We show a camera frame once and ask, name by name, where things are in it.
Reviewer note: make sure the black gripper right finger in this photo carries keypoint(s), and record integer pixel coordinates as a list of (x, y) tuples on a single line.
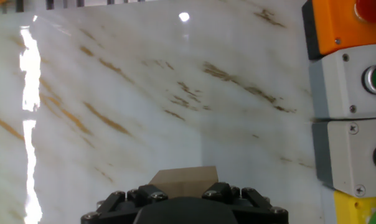
[(253, 207)]

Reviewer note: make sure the orange box red mushroom button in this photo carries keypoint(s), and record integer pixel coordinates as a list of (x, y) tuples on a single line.
[(340, 28)]

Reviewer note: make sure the small wooden block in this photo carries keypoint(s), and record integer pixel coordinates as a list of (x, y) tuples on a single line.
[(185, 179)]

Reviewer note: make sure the yellow box green mushroom button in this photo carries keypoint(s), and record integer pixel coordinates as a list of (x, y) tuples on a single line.
[(353, 210)]

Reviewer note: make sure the grey box flat red button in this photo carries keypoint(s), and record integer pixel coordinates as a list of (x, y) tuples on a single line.
[(346, 155)]

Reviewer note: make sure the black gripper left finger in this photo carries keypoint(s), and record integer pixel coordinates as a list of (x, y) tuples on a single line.
[(119, 207)]

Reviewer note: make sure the grey box green button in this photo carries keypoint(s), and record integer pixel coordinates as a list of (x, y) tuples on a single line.
[(340, 87)]

